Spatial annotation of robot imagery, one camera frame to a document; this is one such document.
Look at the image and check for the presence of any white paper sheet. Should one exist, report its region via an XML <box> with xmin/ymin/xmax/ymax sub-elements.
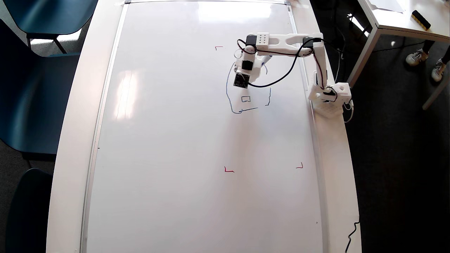
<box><xmin>369</xmin><ymin>0</ymin><xmax>405</xmax><ymax>14</ymax></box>

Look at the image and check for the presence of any thin black floor cable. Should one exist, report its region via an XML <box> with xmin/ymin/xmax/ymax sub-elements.
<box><xmin>372</xmin><ymin>39</ymin><xmax>430</xmax><ymax>53</ymax></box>

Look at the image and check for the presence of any white sneaker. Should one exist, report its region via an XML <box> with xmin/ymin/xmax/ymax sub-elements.
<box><xmin>431</xmin><ymin>58</ymin><xmax>449</xmax><ymax>83</ymax></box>
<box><xmin>405</xmin><ymin>49</ymin><xmax>428</xmax><ymax>67</ymax></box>

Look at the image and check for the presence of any small wrist camera board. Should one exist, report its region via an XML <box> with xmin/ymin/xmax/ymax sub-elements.
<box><xmin>233</xmin><ymin>71</ymin><xmax>251</xmax><ymax>89</ymax></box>

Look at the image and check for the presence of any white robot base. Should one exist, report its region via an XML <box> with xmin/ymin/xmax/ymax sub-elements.
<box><xmin>308</xmin><ymin>82</ymin><xmax>352</xmax><ymax>118</ymax></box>

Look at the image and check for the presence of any dark blue chair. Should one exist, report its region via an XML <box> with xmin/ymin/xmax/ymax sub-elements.
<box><xmin>2</xmin><ymin>0</ymin><xmax>99</xmax><ymax>55</ymax></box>
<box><xmin>5</xmin><ymin>168</ymin><xmax>54</xmax><ymax>253</ymax></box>
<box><xmin>0</xmin><ymin>19</ymin><xmax>82</xmax><ymax>155</ymax></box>

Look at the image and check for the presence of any black cable on table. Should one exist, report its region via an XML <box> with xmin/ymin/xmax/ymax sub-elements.
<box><xmin>345</xmin><ymin>220</ymin><xmax>360</xmax><ymax>253</ymax></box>

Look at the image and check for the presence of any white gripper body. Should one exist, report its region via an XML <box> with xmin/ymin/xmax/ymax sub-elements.
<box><xmin>234</xmin><ymin>47</ymin><xmax>264</xmax><ymax>80</ymax></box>

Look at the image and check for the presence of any white side table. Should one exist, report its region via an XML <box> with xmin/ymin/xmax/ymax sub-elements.
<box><xmin>346</xmin><ymin>0</ymin><xmax>450</xmax><ymax>111</ymax></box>

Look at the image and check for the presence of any large white whiteboard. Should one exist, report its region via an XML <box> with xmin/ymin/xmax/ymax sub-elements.
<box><xmin>80</xmin><ymin>0</ymin><xmax>329</xmax><ymax>253</ymax></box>

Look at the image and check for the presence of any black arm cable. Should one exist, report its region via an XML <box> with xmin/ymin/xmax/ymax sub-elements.
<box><xmin>237</xmin><ymin>37</ymin><xmax>344</xmax><ymax>100</ymax></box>

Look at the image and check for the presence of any black yellow board eraser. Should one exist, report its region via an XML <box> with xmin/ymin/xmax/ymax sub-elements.
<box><xmin>411</xmin><ymin>10</ymin><xmax>432</xmax><ymax>31</ymax></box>

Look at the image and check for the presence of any white base cable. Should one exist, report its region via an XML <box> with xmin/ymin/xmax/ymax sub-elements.
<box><xmin>343</xmin><ymin>99</ymin><xmax>354</xmax><ymax>123</ymax></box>

